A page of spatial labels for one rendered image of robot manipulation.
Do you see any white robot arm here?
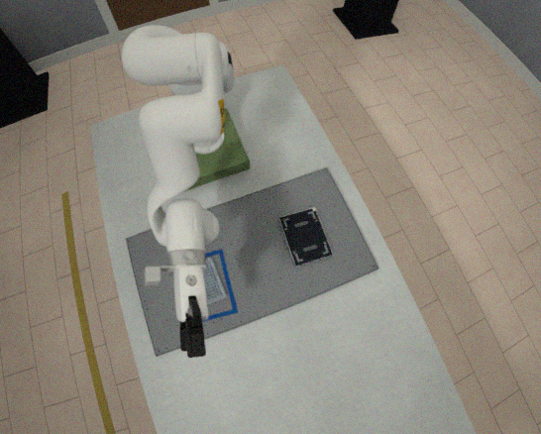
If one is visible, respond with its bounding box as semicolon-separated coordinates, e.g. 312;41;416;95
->
121;25;234;285

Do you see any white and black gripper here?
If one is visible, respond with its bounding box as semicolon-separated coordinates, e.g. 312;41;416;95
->
167;265;208;358

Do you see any blue tape rectangle outline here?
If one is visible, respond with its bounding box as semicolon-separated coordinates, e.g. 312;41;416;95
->
205;249;238;321

